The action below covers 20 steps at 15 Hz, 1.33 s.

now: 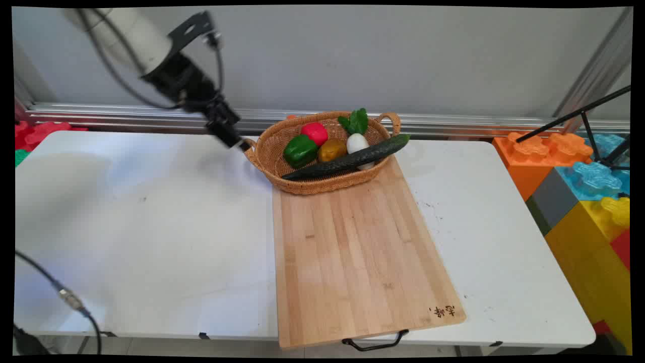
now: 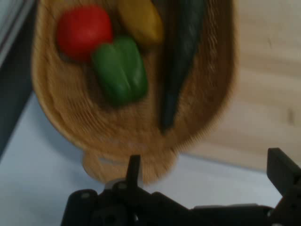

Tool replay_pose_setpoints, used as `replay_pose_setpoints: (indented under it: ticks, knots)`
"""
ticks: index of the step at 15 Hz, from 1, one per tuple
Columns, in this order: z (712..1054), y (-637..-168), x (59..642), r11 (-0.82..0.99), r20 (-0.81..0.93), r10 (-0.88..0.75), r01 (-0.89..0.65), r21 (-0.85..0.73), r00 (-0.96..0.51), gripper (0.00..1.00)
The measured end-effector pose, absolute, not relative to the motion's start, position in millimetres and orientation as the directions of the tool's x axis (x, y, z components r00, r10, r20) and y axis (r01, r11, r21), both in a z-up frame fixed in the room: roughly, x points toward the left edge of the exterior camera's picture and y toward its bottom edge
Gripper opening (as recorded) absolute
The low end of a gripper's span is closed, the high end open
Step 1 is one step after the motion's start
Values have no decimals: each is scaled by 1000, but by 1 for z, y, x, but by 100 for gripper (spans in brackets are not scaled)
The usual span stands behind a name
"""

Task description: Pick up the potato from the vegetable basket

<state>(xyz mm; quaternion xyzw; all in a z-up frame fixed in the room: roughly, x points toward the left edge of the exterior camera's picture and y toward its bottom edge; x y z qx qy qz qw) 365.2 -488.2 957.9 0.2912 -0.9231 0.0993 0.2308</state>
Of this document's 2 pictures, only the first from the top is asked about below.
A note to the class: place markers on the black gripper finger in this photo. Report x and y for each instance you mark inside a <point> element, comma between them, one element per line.
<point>233,128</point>
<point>217,126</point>

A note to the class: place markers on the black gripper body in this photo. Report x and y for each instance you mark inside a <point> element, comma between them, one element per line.
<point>176,80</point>

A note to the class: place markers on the yellow-brown toy potato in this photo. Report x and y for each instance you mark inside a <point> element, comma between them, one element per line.
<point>331,150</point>

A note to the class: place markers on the green toy bell pepper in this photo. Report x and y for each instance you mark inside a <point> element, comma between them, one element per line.
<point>300,150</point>

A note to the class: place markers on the red toy pepper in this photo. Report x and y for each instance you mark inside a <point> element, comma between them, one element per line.
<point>315,132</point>

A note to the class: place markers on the dark green toy cucumber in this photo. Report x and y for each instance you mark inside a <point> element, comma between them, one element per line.
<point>347,160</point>

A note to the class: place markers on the white toy radish with leaves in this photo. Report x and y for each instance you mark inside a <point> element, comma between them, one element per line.
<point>357,142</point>

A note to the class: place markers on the red foam blocks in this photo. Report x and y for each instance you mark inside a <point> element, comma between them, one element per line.
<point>40,132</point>

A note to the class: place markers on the green foam block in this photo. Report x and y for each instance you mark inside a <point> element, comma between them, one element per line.
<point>20,156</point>

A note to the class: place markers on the bamboo cutting board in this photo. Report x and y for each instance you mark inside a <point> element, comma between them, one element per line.
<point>352,262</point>

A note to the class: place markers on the orange giant building block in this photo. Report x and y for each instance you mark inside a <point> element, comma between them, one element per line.
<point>524,161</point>

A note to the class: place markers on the gray giant building block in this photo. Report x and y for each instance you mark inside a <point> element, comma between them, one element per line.
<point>552,196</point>

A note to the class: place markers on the black tripod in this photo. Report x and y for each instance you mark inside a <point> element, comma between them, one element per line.
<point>579,113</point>

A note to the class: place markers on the blue giant building block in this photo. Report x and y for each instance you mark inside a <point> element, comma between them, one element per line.
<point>594,179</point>

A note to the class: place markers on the yellow giant building block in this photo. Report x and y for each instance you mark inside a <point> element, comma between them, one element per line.
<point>589,262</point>

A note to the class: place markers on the red giant building block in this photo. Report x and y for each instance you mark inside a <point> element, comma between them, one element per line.
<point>622,247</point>

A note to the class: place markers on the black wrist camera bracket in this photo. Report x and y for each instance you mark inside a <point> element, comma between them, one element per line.
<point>194,25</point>

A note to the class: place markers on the aluminium rail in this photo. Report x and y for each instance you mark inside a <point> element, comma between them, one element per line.
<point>126,113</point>

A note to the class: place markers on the aluminium frame post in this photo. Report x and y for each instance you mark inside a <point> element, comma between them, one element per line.
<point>599,65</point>

